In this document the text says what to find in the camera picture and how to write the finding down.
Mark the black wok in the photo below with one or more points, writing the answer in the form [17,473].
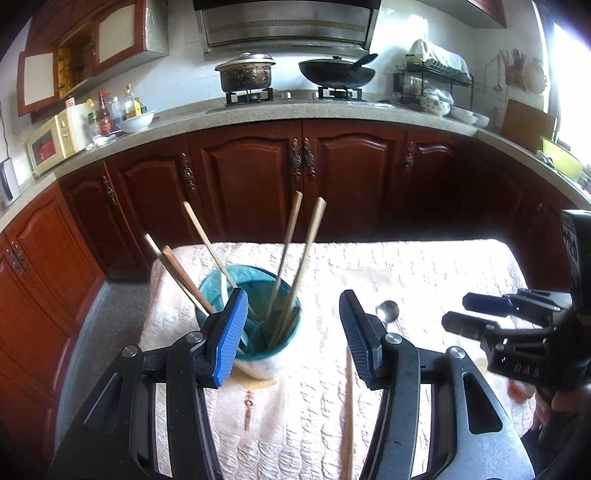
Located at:
[337,74]

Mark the red label sauce bottle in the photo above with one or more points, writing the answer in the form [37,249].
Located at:
[105,117]

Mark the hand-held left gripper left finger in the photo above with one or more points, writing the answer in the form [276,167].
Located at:
[231,337]

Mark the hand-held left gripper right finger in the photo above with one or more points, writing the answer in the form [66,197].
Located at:
[358,332]

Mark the white shallow bowl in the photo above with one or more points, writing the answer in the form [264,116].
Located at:
[463,115]

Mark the granite kitchen countertop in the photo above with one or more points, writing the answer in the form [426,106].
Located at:
[277,113]

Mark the white ceramic spoon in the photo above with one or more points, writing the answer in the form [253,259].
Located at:
[227,286]

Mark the floral ceramic pot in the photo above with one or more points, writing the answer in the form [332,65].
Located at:
[436,102]

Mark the wooden cutting board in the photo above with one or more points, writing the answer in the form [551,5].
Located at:
[526,124]

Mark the person's right hand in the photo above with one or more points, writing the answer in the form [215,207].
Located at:
[561,404]

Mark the red wooden base cabinet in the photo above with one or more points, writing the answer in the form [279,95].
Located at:
[249,184]

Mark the yellow green basin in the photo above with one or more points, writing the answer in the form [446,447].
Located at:
[561,159]

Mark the white floral cup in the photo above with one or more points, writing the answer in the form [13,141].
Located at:
[265,367]

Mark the cream microwave oven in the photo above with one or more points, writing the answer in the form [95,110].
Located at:
[55,138]

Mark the metal spoon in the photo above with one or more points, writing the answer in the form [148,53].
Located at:
[388,310]

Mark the clear glass bottle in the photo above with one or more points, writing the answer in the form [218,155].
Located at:
[117,110]

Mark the steel pot with lid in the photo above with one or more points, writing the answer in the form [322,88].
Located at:
[244,74]

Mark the narrow red wall cabinet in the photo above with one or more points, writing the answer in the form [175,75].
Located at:
[489,10]

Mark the small white bowl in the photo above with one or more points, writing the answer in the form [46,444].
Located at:
[482,121]

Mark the glass jar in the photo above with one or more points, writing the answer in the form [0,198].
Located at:
[94,127]

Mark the gas stove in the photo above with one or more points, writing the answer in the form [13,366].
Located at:
[295,96]

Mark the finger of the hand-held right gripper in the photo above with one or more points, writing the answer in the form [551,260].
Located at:
[466,325]
[489,304]

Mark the white cloth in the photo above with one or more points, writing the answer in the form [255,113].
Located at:
[438,55]

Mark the red wooden wall cabinet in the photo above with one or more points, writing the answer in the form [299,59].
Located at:
[120,41]

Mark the grey wall device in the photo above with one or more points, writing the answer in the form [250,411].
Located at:
[8,182]

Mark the steel range hood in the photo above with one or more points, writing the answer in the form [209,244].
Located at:
[286,27]

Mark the wall chopstick holder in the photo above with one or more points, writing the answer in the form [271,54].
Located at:
[513,71]

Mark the yellow oil bottle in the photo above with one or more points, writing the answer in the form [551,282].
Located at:
[131,106]

